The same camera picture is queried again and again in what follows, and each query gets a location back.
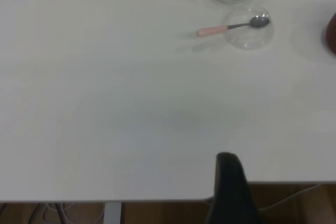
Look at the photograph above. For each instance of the red ceramic mug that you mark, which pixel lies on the red ceramic mug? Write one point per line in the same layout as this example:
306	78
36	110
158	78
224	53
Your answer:
331	35

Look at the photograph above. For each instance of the small clear glass dish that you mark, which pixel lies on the small clear glass dish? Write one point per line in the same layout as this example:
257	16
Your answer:
249	41

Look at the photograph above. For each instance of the grey metal table leg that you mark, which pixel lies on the grey metal table leg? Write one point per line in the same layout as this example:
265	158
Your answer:
113	213

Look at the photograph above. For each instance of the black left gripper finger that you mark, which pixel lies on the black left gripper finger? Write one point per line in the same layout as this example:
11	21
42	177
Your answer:
231	195

